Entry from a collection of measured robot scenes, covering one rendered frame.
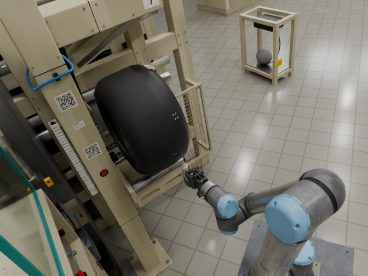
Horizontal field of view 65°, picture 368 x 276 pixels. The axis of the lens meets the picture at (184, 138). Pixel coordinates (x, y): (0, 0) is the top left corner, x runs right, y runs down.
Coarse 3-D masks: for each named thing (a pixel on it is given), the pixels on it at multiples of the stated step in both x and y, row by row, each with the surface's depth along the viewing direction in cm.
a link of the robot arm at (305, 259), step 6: (306, 246) 121; (312, 246) 121; (300, 252) 119; (306, 252) 119; (312, 252) 119; (300, 258) 117; (306, 258) 117; (312, 258) 118; (294, 264) 118; (300, 264) 117; (306, 264) 117; (312, 264) 122; (294, 270) 118; (300, 270) 119; (306, 270) 120
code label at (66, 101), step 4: (68, 92) 121; (56, 96) 119; (60, 96) 120; (64, 96) 121; (68, 96) 122; (72, 96) 123; (56, 100) 120; (60, 100) 121; (64, 100) 121; (68, 100) 123; (72, 100) 123; (60, 104) 121; (64, 104) 122; (68, 104) 123; (72, 104) 124; (76, 104) 125; (60, 108) 122; (64, 108) 123; (68, 108) 124
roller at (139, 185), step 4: (180, 160) 169; (184, 160) 170; (172, 164) 167; (176, 164) 168; (180, 164) 170; (168, 168) 166; (172, 168) 167; (160, 172) 164; (164, 172) 165; (148, 176) 163; (152, 176) 163; (156, 176) 163; (160, 176) 165; (140, 180) 162; (144, 180) 161; (148, 180) 162; (152, 180) 163; (136, 184) 160; (140, 184) 160; (144, 184) 161; (148, 184) 163; (136, 188) 159; (140, 188) 160
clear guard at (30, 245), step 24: (0, 168) 90; (0, 192) 77; (24, 192) 102; (0, 216) 67; (24, 216) 85; (0, 240) 59; (24, 240) 74; (48, 240) 96; (24, 264) 65; (48, 264) 81
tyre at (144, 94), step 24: (120, 72) 144; (144, 72) 140; (96, 96) 149; (120, 96) 131; (144, 96) 133; (168, 96) 136; (120, 120) 131; (168, 120) 135; (120, 144) 174; (144, 144) 132; (168, 144) 138; (144, 168) 144
